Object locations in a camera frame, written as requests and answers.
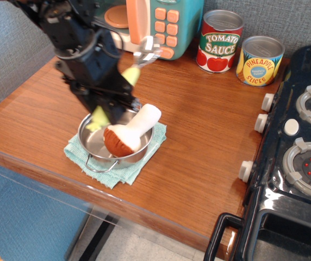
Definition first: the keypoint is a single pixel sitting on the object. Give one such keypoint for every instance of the pineapple slices can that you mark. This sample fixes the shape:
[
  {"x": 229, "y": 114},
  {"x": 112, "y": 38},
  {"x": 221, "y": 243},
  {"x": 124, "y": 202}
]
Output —
[{"x": 259, "y": 60}]

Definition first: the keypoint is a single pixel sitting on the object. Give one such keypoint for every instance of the stainless steel pot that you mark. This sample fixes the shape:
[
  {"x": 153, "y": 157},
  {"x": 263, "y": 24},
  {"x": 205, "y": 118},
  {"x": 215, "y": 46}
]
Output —
[{"x": 93, "y": 144}]

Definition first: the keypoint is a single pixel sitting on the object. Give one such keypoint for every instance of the tomato sauce can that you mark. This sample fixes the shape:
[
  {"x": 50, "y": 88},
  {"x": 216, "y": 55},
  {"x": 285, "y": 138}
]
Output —
[{"x": 220, "y": 36}]

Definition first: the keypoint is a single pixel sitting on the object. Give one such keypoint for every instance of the black toy stove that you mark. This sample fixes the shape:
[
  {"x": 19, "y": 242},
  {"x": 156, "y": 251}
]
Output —
[{"x": 276, "y": 224}]

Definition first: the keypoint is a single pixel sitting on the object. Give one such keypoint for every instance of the spoon with yellow-green handle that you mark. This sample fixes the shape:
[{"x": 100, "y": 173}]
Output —
[{"x": 149, "y": 50}]

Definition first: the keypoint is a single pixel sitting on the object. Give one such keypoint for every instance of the toy microwave teal and cream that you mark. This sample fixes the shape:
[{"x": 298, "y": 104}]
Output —
[{"x": 174, "y": 23}]

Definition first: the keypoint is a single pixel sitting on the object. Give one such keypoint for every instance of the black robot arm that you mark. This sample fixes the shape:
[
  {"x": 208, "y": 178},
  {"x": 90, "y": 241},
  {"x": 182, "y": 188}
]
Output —
[{"x": 66, "y": 23}]

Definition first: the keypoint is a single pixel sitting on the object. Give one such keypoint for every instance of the light blue cloth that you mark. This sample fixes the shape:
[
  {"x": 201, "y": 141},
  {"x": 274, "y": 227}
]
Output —
[{"x": 75, "y": 152}]

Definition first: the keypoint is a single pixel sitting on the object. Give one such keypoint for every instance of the plush mushroom toy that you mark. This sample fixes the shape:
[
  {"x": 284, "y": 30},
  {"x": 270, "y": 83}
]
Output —
[{"x": 123, "y": 140}]

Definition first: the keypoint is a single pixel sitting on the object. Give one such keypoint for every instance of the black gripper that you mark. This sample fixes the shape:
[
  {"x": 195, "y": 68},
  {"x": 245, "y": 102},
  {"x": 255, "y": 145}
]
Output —
[{"x": 92, "y": 73}]

